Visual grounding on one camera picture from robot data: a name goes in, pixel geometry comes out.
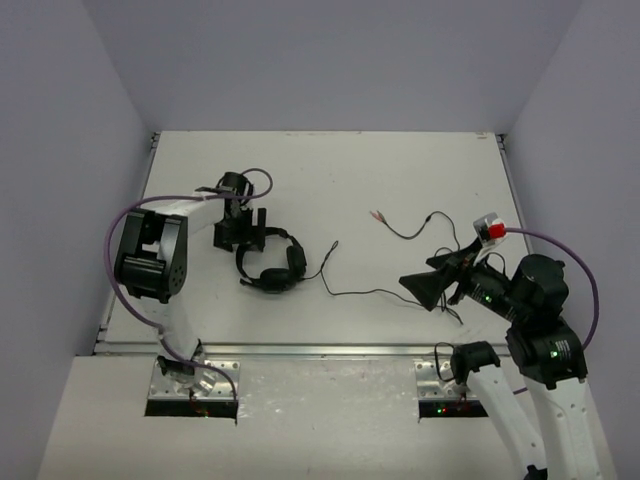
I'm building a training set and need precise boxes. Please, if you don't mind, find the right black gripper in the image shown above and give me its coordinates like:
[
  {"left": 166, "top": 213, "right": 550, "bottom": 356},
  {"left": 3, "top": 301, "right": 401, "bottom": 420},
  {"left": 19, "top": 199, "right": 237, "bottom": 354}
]
[{"left": 399, "top": 237, "right": 526, "bottom": 324}]

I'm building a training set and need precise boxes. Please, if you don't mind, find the thin black headset cable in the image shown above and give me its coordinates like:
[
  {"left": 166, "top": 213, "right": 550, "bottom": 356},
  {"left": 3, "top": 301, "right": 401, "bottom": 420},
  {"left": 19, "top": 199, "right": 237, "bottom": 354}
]
[{"left": 319, "top": 209, "right": 506, "bottom": 326}]

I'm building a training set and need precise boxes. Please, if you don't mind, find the black headset with microphone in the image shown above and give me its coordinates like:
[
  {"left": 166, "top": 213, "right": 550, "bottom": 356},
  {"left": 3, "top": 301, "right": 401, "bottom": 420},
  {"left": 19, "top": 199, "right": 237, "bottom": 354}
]
[{"left": 235, "top": 227, "right": 307, "bottom": 294}]

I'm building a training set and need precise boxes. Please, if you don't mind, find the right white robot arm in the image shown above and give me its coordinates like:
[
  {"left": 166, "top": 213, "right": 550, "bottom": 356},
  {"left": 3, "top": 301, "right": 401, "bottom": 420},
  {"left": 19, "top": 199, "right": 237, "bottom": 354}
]
[{"left": 399, "top": 239, "right": 603, "bottom": 479}]

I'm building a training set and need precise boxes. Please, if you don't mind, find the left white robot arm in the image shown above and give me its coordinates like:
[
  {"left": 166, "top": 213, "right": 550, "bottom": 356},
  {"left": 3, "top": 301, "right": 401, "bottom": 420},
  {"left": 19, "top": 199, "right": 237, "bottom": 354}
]
[{"left": 103, "top": 167, "right": 274, "bottom": 398}]

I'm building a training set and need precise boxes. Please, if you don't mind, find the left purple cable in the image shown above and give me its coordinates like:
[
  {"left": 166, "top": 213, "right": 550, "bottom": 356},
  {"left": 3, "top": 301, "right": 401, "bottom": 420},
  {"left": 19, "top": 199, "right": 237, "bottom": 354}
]
[{"left": 106, "top": 168, "right": 274, "bottom": 401}]

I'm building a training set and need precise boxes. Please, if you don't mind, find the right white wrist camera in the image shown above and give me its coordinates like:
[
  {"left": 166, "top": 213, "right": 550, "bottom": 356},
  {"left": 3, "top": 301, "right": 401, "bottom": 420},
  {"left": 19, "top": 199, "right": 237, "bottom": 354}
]
[{"left": 473, "top": 212, "right": 506, "bottom": 264}]

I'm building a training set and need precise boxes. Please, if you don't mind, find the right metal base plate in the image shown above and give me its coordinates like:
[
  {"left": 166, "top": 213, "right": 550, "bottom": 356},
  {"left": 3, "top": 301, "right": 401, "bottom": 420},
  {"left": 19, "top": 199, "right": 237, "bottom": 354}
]
[{"left": 414, "top": 359, "right": 477, "bottom": 401}]

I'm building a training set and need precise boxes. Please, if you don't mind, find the metal base plate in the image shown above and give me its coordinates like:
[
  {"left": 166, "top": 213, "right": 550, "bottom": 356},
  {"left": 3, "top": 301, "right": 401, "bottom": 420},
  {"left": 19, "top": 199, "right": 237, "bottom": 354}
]
[
  {"left": 414, "top": 359, "right": 477, "bottom": 401},
  {"left": 147, "top": 359, "right": 240, "bottom": 402}
]

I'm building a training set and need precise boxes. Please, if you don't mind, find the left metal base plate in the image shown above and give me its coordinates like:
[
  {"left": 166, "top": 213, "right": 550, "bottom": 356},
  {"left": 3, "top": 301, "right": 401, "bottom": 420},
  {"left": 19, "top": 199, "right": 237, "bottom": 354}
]
[{"left": 147, "top": 359, "right": 240, "bottom": 402}]

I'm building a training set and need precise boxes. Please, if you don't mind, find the aluminium rail front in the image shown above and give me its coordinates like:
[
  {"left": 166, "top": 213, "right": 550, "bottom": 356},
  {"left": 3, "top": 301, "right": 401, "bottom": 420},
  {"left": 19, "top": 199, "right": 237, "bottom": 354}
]
[{"left": 94, "top": 341, "right": 435, "bottom": 357}]

